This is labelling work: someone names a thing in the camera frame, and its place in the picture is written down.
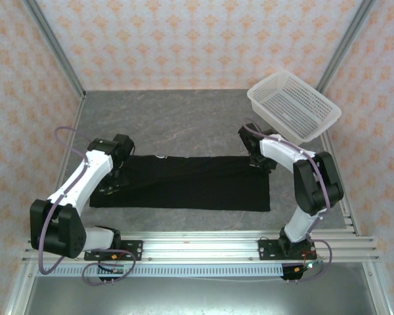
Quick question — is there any white perforated plastic basket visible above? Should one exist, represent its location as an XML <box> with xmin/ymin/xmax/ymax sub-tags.
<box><xmin>246</xmin><ymin>70</ymin><xmax>342</xmax><ymax>145</ymax></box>

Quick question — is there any aluminium lower frame profile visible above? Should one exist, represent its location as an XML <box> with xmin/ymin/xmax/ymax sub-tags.
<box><xmin>361</xmin><ymin>262</ymin><xmax>394</xmax><ymax>315</ymax></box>
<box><xmin>3</xmin><ymin>262</ymin><xmax>39</xmax><ymax>315</ymax></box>

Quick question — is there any aluminium frame post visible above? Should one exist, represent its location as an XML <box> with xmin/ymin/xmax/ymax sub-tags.
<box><xmin>22</xmin><ymin>0</ymin><xmax>87</xmax><ymax>99</ymax></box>
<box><xmin>315</xmin><ymin>0</ymin><xmax>378</xmax><ymax>96</ymax></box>

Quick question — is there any grey slotted cable duct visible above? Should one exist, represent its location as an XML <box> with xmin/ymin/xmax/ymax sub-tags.
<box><xmin>35</xmin><ymin>264</ymin><xmax>285</xmax><ymax>278</ymax></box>

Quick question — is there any aluminium table side rail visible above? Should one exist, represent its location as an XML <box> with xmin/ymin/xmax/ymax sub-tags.
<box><xmin>39</xmin><ymin>93</ymin><xmax>87</xmax><ymax>238</ymax></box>
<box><xmin>320</xmin><ymin>133</ymin><xmax>362</xmax><ymax>238</ymax></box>

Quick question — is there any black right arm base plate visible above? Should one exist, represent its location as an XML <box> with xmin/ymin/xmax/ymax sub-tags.
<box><xmin>258</xmin><ymin>239</ymin><xmax>318</xmax><ymax>262</ymax></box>

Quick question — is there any small controller circuit board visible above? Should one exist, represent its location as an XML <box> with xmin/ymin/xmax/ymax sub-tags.
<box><xmin>98</xmin><ymin>264</ymin><xmax>125</xmax><ymax>275</ymax></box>
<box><xmin>295</xmin><ymin>261</ymin><xmax>324</xmax><ymax>273</ymax></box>

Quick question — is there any aluminium cross rail beam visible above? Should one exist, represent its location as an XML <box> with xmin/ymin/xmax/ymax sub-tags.
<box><xmin>22</xmin><ymin>231</ymin><xmax>380</xmax><ymax>263</ymax></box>

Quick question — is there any black t-shirt with floral print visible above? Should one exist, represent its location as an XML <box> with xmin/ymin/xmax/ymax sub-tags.
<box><xmin>89</xmin><ymin>154</ymin><xmax>272</xmax><ymax>213</ymax></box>

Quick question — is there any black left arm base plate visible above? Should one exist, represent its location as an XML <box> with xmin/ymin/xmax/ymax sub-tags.
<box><xmin>84</xmin><ymin>240</ymin><xmax>144</xmax><ymax>262</ymax></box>

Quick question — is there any steel sheet shelf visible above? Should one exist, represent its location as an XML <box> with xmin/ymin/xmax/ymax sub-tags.
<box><xmin>22</xmin><ymin>275</ymin><xmax>380</xmax><ymax>315</ymax></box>

